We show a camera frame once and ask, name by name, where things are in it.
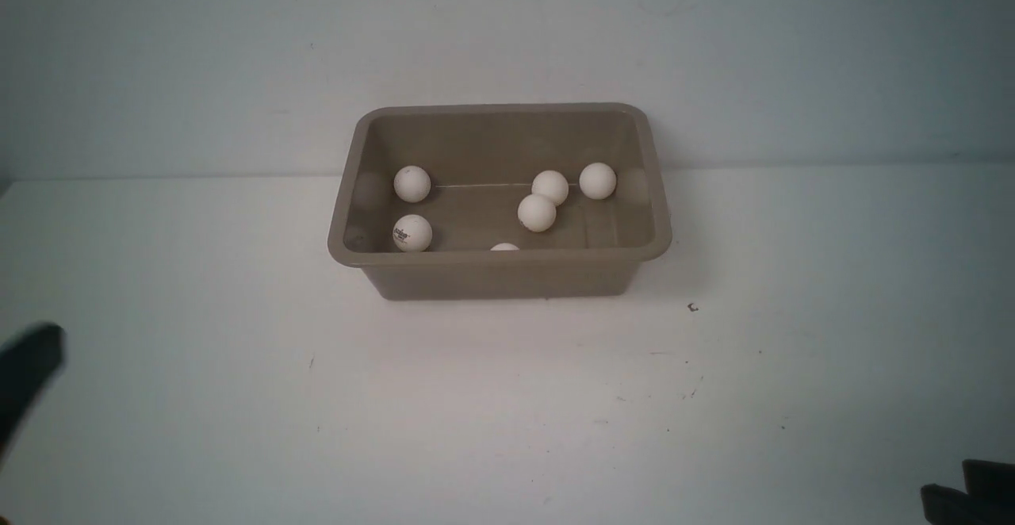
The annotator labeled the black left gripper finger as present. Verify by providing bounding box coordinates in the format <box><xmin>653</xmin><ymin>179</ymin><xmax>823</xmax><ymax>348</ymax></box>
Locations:
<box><xmin>1</xmin><ymin>323</ymin><xmax>65</xmax><ymax>450</ymax></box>

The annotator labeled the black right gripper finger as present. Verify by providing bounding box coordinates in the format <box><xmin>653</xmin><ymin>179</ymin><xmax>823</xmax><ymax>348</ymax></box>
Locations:
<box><xmin>920</xmin><ymin>485</ymin><xmax>1014</xmax><ymax>524</ymax></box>
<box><xmin>962</xmin><ymin>459</ymin><xmax>1015</xmax><ymax>504</ymax></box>

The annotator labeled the white ball red-black logo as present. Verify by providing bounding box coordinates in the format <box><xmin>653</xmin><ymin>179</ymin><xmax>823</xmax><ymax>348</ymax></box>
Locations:
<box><xmin>392</xmin><ymin>214</ymin><xmax>434</xmax><ymax>253</ymax></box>

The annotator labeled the plain white ball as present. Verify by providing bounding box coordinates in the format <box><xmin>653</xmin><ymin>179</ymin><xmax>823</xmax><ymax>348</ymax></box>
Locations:
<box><xmin>393</xmin><ymin>165</ymin><xmax>432</xmax><ymax>203</ymax></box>
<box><xmin>530</xmin><ymin>170</ymin><xmax>569</xmax><ymax>206</ymax></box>

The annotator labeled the tan plastic bin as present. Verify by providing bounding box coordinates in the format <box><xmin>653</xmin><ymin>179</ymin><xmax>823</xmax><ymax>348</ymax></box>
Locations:
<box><xmin>327</xmin><ymin>102</ymin><xmax>673</xmax><ymax>301</ymax></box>

